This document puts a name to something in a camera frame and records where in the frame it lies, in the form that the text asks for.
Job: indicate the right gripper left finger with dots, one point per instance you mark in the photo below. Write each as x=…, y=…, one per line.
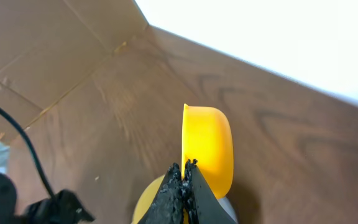
x=166, y=206

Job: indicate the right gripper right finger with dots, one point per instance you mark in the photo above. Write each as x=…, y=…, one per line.
x=200, y=204

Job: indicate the yellow measuring scoop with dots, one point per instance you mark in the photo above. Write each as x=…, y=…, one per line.
x=206, y=136

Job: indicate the yellow bowl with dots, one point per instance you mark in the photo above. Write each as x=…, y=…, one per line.
x=146, y=199

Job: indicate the white digital kitchen scale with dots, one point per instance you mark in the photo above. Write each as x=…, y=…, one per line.
x=228, y=208

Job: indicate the cardboard side panel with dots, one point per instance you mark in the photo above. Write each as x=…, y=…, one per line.
x=48, y=46

